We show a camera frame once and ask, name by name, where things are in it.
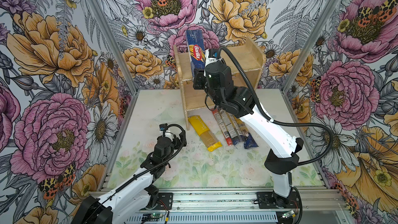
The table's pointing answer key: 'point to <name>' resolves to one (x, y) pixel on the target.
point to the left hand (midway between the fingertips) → (177, 136)
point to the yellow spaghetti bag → (210, 141)
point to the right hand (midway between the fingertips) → (197, 74)
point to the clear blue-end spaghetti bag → (231, 128)
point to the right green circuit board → (288, 214)
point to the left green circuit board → (151, 215)
